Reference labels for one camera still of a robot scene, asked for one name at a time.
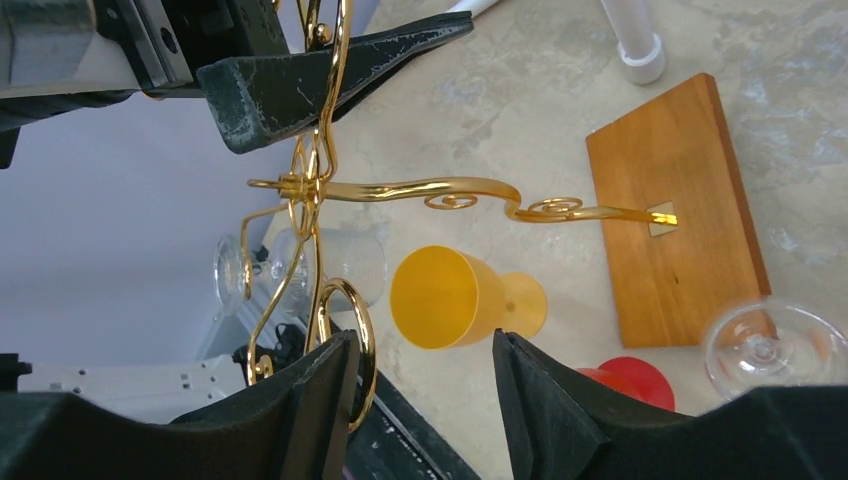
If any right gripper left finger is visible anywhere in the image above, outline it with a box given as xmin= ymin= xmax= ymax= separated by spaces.
xmin=1 ymin=331 xmax=359 ymax=479

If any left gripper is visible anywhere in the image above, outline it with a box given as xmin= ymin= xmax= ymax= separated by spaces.
xmin=1 ymin=1 xmax=289 ymax=168

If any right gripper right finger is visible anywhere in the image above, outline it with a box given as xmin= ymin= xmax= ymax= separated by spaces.
xmin=492 ymin=331 xmax=847 ymax=479

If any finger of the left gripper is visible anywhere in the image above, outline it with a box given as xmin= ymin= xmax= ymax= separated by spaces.
xmin=196 ymin=11 xmax=474 ymax=154

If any red goblet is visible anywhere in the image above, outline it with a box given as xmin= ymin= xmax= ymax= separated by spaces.
xmin=577 ymin=356 xmax=676 ymax=412

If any gold scroll wine glass rack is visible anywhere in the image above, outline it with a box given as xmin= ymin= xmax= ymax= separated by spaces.
xmin=248 ymin=1 xmax=679 ymax=431

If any clear wine glass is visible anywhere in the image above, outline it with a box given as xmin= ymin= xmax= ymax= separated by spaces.
xmin=702 ymin=296 xmax=847 ymax=400
xmin=211 ymin=227 xmax=389 ymax=318

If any yellow goblet left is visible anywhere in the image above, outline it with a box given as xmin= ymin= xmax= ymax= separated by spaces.
xmin=389 ymin=245 xmax=548 ymax=350

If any white PVC pipe assembly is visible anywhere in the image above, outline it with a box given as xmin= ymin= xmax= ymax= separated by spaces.
xmin=450 ymin=1 xmax=666 ymax=85

